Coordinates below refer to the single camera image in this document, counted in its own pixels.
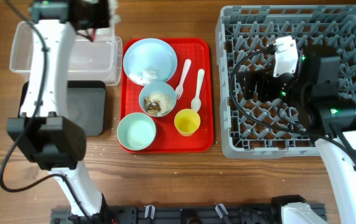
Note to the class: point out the yellow plastic cup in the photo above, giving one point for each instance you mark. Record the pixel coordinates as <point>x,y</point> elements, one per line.
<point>187,121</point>

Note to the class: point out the light blue plate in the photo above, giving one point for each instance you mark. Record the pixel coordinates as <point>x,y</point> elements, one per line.
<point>151,54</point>

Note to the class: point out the blue bowl with food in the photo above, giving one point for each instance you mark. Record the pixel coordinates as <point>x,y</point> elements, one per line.
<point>156,87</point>

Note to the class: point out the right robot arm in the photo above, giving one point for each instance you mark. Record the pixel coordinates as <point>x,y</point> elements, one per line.
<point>307,80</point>

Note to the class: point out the black waste tray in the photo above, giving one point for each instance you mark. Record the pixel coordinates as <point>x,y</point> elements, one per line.
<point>87,109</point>

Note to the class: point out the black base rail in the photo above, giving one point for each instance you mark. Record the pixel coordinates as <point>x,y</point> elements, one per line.
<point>255,213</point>

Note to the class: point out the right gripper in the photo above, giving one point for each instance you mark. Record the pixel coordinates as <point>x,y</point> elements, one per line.
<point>265,78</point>

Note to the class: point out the white plastic fork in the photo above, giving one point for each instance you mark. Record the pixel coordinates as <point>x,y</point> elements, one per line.
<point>180,89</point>

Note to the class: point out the clear plastic bin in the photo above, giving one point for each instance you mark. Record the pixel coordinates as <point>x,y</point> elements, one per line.
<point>99,60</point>

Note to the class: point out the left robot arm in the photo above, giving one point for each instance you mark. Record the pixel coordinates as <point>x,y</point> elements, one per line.
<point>53,41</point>

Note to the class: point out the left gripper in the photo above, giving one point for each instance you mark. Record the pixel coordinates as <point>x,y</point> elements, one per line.
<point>103,22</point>

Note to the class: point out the rice and peanut scraps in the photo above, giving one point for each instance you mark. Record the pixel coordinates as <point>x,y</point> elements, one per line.
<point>158,104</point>

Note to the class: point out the grey dishwasher rack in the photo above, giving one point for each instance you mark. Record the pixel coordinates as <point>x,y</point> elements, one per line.
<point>244,29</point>

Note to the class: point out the white plastic spoon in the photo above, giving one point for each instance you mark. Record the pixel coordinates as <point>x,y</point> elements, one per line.
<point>196,102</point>

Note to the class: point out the red serving tray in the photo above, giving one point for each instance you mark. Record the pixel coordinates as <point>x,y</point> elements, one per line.
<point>168,139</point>

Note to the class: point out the mint green bowl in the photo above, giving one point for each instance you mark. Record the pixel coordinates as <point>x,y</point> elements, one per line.
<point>136,131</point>

